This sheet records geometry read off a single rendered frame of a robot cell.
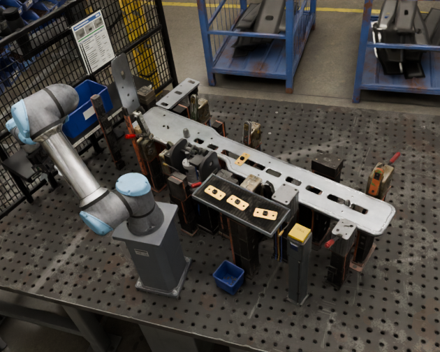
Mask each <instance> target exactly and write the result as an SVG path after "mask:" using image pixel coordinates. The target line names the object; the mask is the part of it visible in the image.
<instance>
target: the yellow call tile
mask: <svg viewBox="0 0 440 352"><path fill-rule="evenodd" d="M310 232H311V230H310V229H308V228H306V227H304V226H301V225H300V224H298V223H296V224H295V225H294V227H293V228H292V230H291V231H290V233H289V234H288V236H289V237H292V238H293V239H296V240H298V241H300V242H302V243H303V242H304V241H305V239H306V238H307V236H308V235H309V234H310Z"/></svg>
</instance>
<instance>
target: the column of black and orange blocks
mask: <svg viewBox="0 0 440 352"><path fill-rule="evenodd" d="M90 100H91V103H92V105H93V107H94V111H95V113H96V116H97V118H98V121H99V124H100V126H101V129H102V132H103V135H104V137H105V140H106V142H107V144H108V147H109V150H110V153H111V155H112V158H113V161H114V163H115V166H116V168H117V169H118V170H121V169H122V168H123V167H125V166H126V164H125V162H124V160H122V159H121V157H122V156H121V154H120V151H119V147H118V146H117V141H116V139H115V136H114V133H113V131H112V128H111V126H110V123H109V121H108V115H107V114H106V113H105V108H104V106H103V102H102V99H101V96H100V95H98V94H94V95H93V96H92V97H90Z"/></svg>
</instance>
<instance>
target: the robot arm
mask: <svg viewBox="0 0 440 352"><path fill-rule="evenodd" d="M78 103H79V96H78V93H77V92H76V90H75V89H74V88H72V87H71V86H69V85H65V84H54V85H49V86H47V87H45V88H44V89H42V90H40V91H38V92H36V93H35V94H32V95H30V96H28V97H26V98H25V99H23V100H20V101H19V102H18V103H16V104H15V105H13V106H12V108H11V114H12V116H13V118H12V119H10V120H9V121H8V122H7V123H6V128H7V129H8V131H9V132H10V133H11V134H12V135H13V137H14V138H15V139H16V141H18V143H19V144H20V146H21V147H22V148H23V150H24V151H25V152H26V153H27V155H26V157H27V158H28V160H29V161H30V162H31V164H32V167H31V168H32V169H33V171H34V172H35V173H36V174H37V175H39V174H40V173H42V174H41V177H40V181H42V180H43V179H44V178H45V179H46V181H47V182H49V180H50V177H49V173H50V171H52V169H53V166H54V168H56V169H57V170H58V174H59V175H61V176H63V177H64V179H65V180H66V181H67V182H68V184H69V185H70V187H71V188H72V190H73V191H74V192H75V194H76V196H77V197H78V198H79V199H80V206H79V207H80V209H81V210H82V211H81V212H80V217H81V218H82V220H83V221H84V222H85V223H86V224H87V225H88V226H89V227H90V228H91V229H92V230H93V231H94V232H95V233H97V234H98V235H105V234H107V233H109V232H110V231H112V230H113V229H114V228H116V227H117V226H118V225H119V224H121V223H122V222H124V221H125V220H126V226H127V228H128V230H129V231H130V232H131V233H133V234H134V235H149V234H152V233H154V232H156V231H157V230H158V229H160V227H161V226H162V224H163V221H164V215H163V211H162V209H161V208H160V207H159V206H158V205H157V204H156V203H155V201H154V197H153V194H152V190H151V186H150V184H149V182H148V180H147V178H146V177H145V176H144V175H141V174H139V173H128V174H125V175H122V176H121V177H120V178H119V179H118V180H117V183H116V189H114V190H112V191H111V192H109V191H108V189H107V188H103V187H101V186H100V185H99V183H98V182H97V181H96V179H95V178H94V176H93V175H92V173H91V172H90V171H89V169H88V167H87V166H86V165H85V163H84V162H83V160H82V159H81V158H80V156H79V154H78V153H77V152H76V150H75V149H74V147H73V146H72V144H71V143H70V142H69V140H68V138H67V137H66V136H65V134H64V133H63V131H62V125H64V124H65V123H66V122H67V121H68V120H69V116H68V114H69V113H71V112H72V111H74V110H75V109H76V108H77V106H78ZM42 148H43V149H42ZM34 168H36V169H37V170H38V172H36V171H35V170H34Z"/></svg>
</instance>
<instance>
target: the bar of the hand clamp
mask: <svg viewBox="0 0 440 352"><path fill-rule="evenodd" d="M144 112H145V110H144V109H143V108H140V111H138V112H137V110H136V111H135V112H134V113H133V115H134V119H136V121H137V123H138V125H139V127H140V129H141V131H142V133H146V134H147V137H148V135H149V134H150V133H151V132H150V130H149V128H148V126H147V124H146V122H145V119H144V117H143V115H142V113H144Z"/></svg>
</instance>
